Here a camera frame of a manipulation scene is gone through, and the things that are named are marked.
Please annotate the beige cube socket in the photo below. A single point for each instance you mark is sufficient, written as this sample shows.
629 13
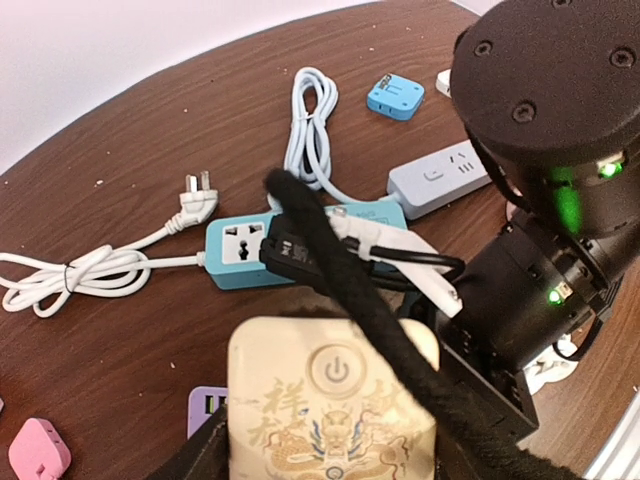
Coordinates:
310 398

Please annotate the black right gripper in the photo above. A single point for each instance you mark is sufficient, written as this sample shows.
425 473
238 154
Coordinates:
520 294

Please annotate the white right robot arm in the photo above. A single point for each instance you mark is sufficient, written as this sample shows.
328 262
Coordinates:
548 93

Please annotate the grey-blue power strip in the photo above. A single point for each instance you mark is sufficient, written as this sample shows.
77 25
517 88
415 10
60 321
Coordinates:
436 180

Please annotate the pink charger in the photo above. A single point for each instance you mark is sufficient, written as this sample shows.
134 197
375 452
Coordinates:
38 452

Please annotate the teal power strip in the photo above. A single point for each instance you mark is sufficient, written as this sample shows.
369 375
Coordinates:
232 244

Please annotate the white plug adapter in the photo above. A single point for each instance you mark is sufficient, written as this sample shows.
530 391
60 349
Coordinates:
443 82

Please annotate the blue plug adapter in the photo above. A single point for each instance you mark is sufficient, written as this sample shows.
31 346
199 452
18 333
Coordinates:
395 97

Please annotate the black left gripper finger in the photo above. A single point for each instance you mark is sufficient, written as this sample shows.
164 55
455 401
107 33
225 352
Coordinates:
205 455

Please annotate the purple power strip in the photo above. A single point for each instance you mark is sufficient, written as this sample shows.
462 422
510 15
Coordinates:
203 401

